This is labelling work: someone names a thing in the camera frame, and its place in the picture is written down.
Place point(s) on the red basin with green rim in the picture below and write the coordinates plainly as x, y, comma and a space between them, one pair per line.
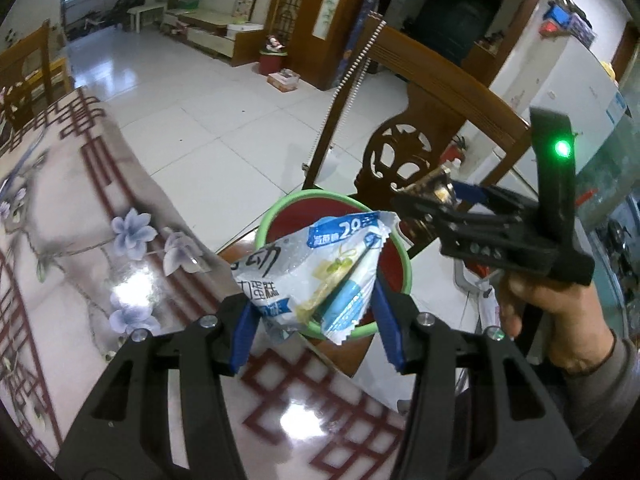
300, 215

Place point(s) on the beaded rod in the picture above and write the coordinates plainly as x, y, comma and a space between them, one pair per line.
345, 85

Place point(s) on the gold shiny wrapper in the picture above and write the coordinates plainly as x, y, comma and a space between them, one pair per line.
430, 186

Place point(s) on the carved wooden chair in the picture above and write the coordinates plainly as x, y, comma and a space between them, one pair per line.
440, 85

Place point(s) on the small box on floor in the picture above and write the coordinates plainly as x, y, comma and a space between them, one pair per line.
283, 80

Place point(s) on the blue white snack bag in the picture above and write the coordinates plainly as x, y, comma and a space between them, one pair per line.
305, 260

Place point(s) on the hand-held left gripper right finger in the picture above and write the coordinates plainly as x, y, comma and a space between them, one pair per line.
387, 327

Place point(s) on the blue red toy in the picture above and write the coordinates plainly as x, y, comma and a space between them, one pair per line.
567, 15

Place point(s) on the white refrigerator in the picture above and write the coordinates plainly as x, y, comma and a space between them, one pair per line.
565, 80

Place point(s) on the person's right hand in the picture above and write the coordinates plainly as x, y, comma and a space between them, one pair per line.
570, 325

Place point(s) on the person's right forearm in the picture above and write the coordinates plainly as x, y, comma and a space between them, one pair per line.
600, 400

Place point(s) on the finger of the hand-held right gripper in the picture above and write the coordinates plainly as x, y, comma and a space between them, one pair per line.
472, 191
425, 210

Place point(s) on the wooden dining chair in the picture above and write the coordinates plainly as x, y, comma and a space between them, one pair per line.
30, 65

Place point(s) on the standing picture frame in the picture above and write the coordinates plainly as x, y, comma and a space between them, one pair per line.
243, 7

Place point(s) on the short wall scroll picture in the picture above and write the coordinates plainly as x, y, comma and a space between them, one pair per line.
326, 12

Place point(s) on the white low table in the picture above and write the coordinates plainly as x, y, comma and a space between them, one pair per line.
147, 11

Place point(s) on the red fire extinguisher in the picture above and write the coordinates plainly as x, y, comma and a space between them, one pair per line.
454, 157

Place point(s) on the low television cabinet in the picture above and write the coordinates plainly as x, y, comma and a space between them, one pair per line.
215, 32

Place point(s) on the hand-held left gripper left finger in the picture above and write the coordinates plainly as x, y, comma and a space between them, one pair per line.
245, 332

